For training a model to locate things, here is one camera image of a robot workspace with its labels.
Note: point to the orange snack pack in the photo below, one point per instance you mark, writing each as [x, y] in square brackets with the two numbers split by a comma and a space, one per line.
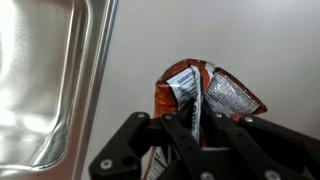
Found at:
[186, 86]

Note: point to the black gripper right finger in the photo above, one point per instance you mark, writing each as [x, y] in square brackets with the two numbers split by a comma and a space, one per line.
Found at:
[266, 146]

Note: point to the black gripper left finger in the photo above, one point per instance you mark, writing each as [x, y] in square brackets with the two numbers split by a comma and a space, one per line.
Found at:
[133, 140]

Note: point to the stainless steel sink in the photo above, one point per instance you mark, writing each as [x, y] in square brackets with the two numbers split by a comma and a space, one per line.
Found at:
[40, 83]

